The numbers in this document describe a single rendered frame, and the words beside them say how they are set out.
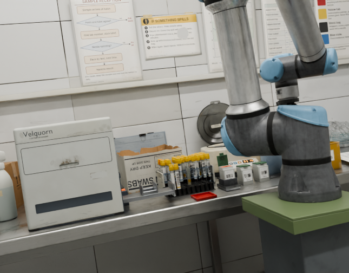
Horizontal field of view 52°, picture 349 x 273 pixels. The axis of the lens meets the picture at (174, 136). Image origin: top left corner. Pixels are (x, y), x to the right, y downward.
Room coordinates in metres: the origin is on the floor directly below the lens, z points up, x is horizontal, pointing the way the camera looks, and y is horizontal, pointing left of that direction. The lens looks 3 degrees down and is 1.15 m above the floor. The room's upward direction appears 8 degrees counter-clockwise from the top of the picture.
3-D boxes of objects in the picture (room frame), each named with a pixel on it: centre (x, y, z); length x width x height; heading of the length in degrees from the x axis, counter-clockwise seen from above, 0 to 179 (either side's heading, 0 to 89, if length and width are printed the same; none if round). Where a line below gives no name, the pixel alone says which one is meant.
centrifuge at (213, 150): (1.57, -0.24, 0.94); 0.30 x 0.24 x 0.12; 6
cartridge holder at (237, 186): (1.24, -0.17, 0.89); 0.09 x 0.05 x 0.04; 13
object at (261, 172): (1.29, -0.30, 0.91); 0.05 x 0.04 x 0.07; 15
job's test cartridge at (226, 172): (1.24, -0.17, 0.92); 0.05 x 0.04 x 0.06; 13
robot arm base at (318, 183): (0.89, -0.32, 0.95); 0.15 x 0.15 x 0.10
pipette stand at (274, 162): (1.35, -0.37, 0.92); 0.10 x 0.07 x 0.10; 107
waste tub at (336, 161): (1.36, -0.52, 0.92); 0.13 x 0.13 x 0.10; 16
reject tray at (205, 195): (1.15, -0.07, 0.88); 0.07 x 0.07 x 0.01; 15
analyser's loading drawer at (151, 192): (1.14, 0.13, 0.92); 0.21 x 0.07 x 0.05; 105
